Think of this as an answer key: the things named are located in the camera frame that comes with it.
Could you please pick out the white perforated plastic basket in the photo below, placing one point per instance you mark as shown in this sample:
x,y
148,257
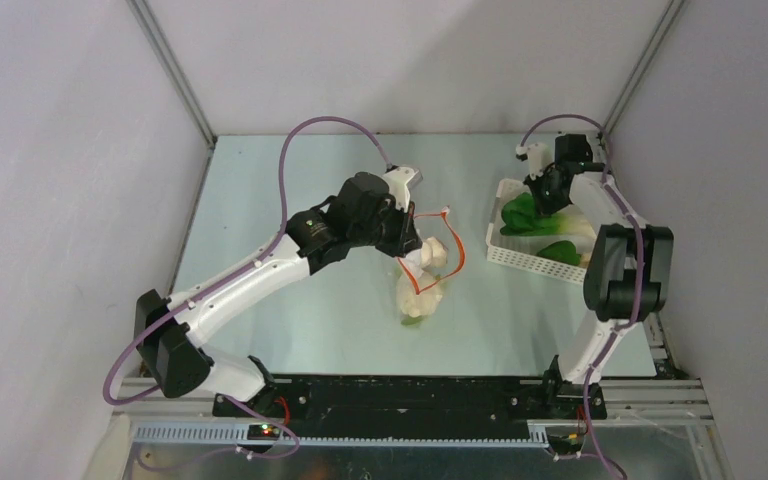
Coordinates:
x,y
520,252

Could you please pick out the green pepper toy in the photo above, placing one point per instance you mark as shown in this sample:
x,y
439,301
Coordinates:
x,y
563,251

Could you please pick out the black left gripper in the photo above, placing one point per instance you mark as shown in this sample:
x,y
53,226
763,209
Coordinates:
x,y
406,238

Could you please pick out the green bok choy toy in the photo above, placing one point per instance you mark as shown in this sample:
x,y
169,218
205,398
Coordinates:
x,y
520,219

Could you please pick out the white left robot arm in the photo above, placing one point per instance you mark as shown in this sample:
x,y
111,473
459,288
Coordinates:
x,y
173,332

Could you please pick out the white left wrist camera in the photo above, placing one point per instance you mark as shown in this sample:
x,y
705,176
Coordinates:
x,y
400,181

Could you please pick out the white cauliflower toy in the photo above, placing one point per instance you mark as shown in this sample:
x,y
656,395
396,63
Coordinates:
x,y
413,305

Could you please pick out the white oyster mushroom toy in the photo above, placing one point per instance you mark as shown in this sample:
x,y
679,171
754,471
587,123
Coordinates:
x,y
433,254

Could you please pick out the clear zip bag orange zipper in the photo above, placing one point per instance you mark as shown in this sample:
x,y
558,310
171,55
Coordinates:
x,y
410,265

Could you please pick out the aluminium frame profile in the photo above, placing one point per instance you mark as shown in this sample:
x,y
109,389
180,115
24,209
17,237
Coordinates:
x,y
671,397

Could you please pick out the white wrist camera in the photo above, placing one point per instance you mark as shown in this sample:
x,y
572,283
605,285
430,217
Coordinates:
x,y
538,156
400,181

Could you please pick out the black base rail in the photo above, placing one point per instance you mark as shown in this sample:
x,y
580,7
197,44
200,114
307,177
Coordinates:
x,y
417,407

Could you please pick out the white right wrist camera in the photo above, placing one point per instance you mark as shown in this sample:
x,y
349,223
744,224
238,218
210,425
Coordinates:
x,y
538,156

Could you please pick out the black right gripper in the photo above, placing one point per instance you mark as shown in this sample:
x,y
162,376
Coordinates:
x,y
547,196

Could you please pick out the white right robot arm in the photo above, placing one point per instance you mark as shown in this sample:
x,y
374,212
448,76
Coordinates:
x,y
628,274

